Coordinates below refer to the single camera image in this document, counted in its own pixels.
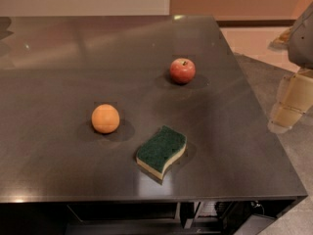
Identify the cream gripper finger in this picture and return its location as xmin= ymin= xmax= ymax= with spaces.
xmin=268 ymin=69 xmax=313 ymax=134

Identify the orange fruit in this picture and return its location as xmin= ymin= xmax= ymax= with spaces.
xmin=91 ymin=104 xmax=120 ymax=134

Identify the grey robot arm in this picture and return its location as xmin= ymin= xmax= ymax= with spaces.
xmin=268 ymin=3 xmax=313 ymax=134

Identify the red apple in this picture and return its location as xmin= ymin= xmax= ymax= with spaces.
xmin=169 ymin=58 xmax=196 ymax=84

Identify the dark cabinet under table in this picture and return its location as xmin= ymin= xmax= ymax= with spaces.
xmin=0 ymin=197 xmax=302 ymax=235

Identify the green and yellow sponge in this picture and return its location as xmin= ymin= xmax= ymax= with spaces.
xmin=136 ymin=126 xmax=187 ymax=180

